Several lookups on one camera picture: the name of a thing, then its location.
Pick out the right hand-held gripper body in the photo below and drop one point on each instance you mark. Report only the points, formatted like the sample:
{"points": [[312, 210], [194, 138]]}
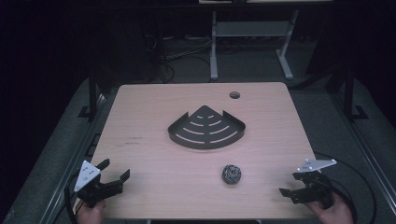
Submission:
{"points": [[314, 185]]}

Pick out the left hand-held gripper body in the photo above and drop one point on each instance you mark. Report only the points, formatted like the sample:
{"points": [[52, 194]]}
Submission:
{"points": [[88, 177]]}

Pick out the steel wool scrubber ball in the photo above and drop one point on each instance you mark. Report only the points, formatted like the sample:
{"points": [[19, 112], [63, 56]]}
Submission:
{"points": [[231, 174]]}

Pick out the black metal corner shelf rack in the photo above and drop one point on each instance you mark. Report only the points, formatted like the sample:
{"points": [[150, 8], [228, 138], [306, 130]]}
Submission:
{"points": [[206, 130]]}

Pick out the person's right hand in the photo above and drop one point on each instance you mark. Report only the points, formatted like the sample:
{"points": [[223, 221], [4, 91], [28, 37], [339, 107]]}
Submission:
{"points": [[334, 214]]}

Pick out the person's left hand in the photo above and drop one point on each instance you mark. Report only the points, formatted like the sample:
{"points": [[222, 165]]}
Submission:
{"points": [[90, 214]]}

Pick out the aluminium frame rail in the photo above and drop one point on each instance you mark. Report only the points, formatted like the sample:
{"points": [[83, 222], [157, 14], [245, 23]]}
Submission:
{"points": [[71, 166], [367, 152]]}

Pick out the black frame post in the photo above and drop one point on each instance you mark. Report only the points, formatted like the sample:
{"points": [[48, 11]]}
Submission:
{"points": [[92, 96], [348, 93]]}

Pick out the grey metal desk frame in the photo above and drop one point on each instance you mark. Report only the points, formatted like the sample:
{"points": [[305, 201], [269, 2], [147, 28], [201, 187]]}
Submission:
{"points": [[249, 28]]}

